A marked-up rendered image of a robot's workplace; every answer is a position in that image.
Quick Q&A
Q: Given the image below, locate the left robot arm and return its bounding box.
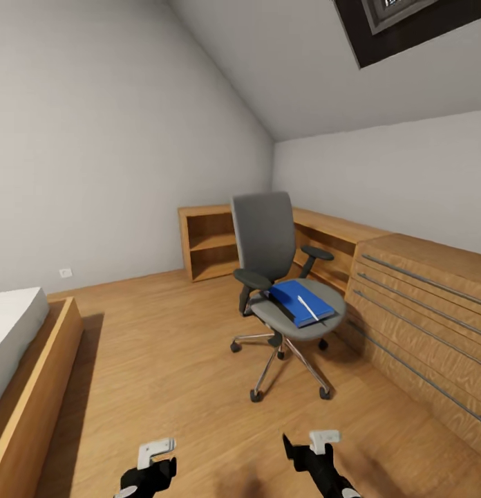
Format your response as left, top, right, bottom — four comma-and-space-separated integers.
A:
115, 438, 177, 498

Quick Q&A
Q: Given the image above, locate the folder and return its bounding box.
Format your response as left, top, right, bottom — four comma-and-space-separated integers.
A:
264, 280, 334, 328

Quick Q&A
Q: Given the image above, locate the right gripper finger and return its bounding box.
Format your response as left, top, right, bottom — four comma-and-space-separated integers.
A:
283, 434, 295, 460

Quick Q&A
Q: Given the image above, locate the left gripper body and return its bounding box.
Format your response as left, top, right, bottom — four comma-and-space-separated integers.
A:
121, 459, 171, 496

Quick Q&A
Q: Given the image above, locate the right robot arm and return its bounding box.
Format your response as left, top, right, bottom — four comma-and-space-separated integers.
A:
283, 430, 362, 498

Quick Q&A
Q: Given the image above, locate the swivel chair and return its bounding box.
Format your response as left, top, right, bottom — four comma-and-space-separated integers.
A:
230, 192, 347, 402

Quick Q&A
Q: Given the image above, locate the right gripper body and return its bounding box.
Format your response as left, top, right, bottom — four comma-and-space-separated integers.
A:
294, 443, 335, 485

